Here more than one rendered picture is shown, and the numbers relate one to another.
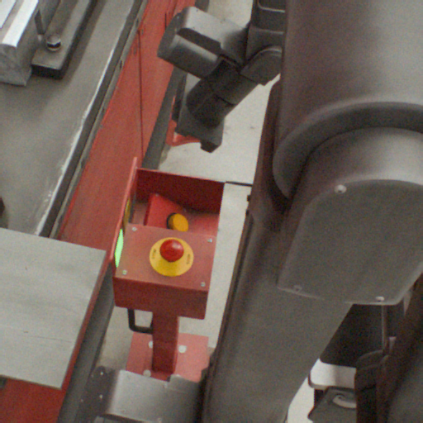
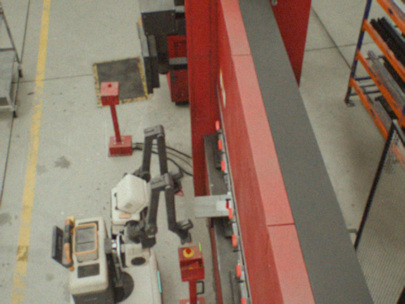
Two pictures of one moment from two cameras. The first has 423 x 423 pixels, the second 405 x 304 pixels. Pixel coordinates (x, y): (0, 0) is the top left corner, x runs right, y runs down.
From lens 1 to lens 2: 327 cm
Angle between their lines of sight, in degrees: 78
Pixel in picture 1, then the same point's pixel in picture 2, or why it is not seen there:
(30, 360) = (199, 199)
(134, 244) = (198, 253)
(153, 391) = (174, 173)
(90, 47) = (228, 285)
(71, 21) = (234, 285)
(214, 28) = (183, 222)
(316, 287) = not seen: hidden behind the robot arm
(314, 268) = not seen: hidden behind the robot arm
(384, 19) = (160, 127)
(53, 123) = (225, 260)
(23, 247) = (209, 213)
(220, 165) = not seen: outside the picture
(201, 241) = (182, 258)
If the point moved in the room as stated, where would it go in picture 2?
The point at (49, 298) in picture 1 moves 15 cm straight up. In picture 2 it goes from (200, 208) to (200, 193)
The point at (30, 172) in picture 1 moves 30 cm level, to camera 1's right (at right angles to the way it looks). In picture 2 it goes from (224, 247) to (180, 254)
